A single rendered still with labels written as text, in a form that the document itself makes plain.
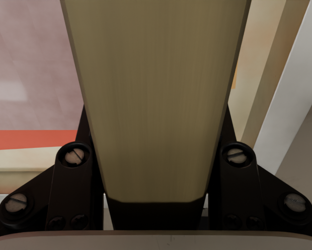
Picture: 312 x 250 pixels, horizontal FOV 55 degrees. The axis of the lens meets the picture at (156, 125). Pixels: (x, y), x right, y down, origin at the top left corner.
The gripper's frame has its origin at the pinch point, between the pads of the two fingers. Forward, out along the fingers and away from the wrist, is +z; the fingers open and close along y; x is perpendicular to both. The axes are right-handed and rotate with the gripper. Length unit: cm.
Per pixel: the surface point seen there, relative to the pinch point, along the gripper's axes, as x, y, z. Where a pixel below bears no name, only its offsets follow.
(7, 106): -12.6, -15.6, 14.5
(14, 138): -17.9, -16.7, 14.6
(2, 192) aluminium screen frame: -24.8, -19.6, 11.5
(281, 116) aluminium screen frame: -10.6, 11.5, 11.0
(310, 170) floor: -166, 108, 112
